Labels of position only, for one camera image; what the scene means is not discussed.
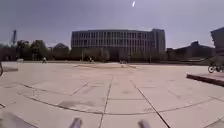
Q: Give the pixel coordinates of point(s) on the bicycle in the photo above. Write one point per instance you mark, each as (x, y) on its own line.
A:
(213, 68)

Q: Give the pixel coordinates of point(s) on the tall dark building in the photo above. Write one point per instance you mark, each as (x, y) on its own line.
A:
(219, 40)

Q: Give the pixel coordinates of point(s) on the large curved grey building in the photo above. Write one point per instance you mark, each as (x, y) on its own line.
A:
(116, 39)

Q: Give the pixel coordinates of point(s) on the person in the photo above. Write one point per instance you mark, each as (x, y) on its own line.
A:
(44, 60)

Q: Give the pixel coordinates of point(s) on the raised stone platform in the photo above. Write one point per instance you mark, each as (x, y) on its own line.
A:
(208, 78)

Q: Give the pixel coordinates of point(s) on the pale stone paved plaza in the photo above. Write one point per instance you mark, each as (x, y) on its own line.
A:
(120, 96)

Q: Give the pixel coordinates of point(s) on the robot's own part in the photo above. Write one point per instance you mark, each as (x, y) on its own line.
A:
(76, 123)
(144, 124)

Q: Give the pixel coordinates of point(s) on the distant tower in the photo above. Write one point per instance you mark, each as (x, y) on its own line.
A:
(14, 37)

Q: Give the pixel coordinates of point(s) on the low dark building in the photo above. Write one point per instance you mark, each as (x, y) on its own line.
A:
(195, 50)

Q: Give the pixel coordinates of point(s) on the row of trees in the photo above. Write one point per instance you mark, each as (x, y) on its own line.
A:
(36, 50)

